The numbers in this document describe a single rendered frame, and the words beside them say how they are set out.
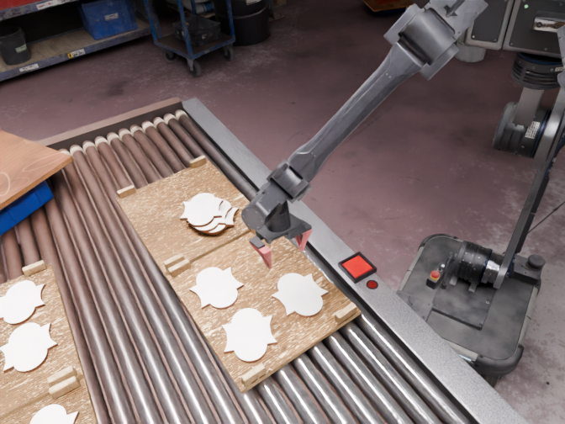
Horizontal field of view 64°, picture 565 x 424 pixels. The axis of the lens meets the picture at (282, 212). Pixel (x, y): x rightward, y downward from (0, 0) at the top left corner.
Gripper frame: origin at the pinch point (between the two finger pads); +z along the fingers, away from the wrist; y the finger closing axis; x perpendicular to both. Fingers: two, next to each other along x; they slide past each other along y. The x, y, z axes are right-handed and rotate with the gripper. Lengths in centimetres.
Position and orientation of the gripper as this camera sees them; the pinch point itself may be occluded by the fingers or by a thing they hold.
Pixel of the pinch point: (284, 256)
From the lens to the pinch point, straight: 111.1
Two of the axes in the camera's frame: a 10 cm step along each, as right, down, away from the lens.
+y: 8.2, -3.9, 4.1
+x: -5.5, -3.6, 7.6
